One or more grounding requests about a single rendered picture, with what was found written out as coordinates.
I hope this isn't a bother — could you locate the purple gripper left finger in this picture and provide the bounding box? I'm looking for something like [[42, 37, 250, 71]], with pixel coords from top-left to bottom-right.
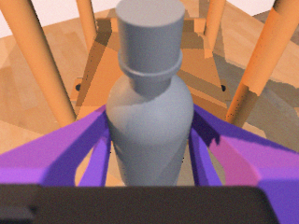
[[0, 104, 111, 186]]

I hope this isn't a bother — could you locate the small orange wooden shelving unit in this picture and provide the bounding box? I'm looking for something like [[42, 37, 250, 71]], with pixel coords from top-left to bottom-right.
[[0, 0, 299, 128]]

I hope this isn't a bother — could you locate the grey bottle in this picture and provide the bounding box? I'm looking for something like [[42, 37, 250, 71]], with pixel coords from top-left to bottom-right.
[[106, 0, 194, 186]]

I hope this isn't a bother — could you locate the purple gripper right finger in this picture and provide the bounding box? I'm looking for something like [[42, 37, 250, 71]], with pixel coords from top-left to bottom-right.
[[188, 104, 299, 224]]

